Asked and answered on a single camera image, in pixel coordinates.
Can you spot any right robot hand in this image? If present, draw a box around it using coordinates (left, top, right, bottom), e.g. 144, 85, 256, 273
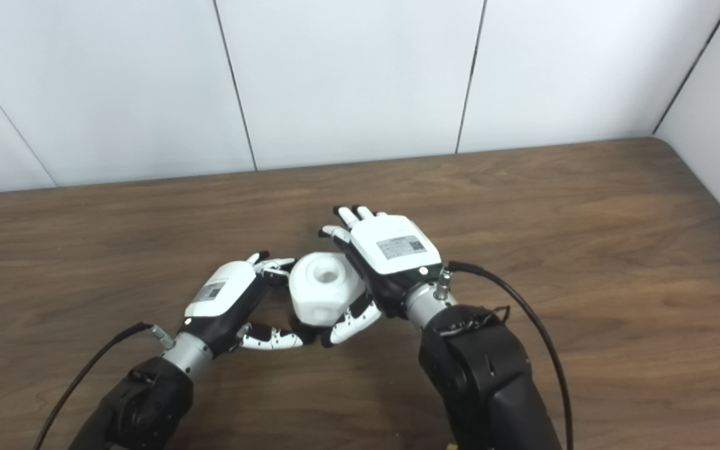
318, 206, 446, 349

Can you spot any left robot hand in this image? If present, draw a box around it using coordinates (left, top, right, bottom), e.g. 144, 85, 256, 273
180, 251, 322, 358

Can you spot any round white piece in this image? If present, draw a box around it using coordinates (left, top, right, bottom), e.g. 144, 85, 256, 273
288, 252, 366, 328

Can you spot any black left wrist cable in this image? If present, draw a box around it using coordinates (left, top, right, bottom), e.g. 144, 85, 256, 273
32, 321, 156, 450

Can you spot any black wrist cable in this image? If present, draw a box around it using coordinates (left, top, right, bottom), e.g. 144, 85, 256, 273
32, 321, 156, 450
446, 261, 576, 450

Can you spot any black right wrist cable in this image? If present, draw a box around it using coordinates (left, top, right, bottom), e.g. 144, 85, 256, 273
446, 261, 576, 450

